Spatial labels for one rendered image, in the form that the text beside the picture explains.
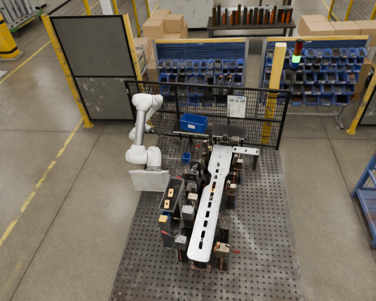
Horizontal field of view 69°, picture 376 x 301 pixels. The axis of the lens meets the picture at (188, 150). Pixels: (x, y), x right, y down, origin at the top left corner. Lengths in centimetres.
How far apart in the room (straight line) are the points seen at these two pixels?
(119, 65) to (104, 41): 41
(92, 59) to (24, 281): 316
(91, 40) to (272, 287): 391
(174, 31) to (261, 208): 507
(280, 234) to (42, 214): 317
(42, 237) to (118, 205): 102
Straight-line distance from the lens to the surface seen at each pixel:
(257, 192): 310
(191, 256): 234
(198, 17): 909
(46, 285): 380
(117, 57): 452
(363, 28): 559
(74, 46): 475
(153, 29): 668
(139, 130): 294
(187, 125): 327
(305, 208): 398
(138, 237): 284
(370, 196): 421
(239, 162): 290
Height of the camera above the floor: 311
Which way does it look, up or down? 43 degrees down
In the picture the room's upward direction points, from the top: 5 degrees counter-clockwise
